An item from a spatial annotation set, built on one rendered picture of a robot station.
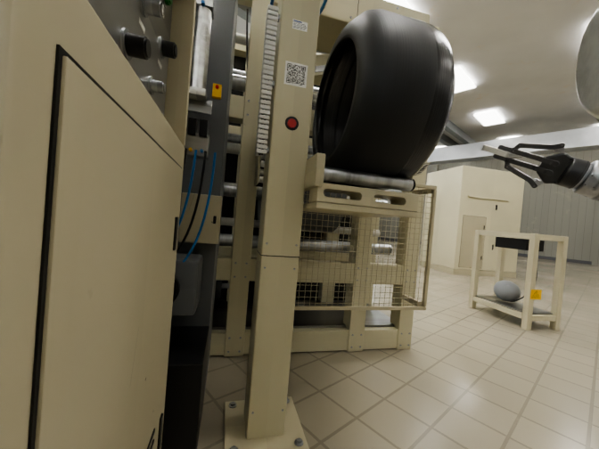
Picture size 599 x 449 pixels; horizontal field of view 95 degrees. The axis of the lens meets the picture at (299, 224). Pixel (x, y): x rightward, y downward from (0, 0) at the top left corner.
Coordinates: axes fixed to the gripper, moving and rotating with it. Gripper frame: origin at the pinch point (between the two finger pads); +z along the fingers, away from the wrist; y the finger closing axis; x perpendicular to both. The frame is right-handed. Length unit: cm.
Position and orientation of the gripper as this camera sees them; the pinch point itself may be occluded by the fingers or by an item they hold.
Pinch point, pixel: (495, 151)
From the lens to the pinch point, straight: 100.8
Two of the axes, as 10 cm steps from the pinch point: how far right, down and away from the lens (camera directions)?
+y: -2.0, 8.5, 4.9
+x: 6.0, -3.0, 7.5
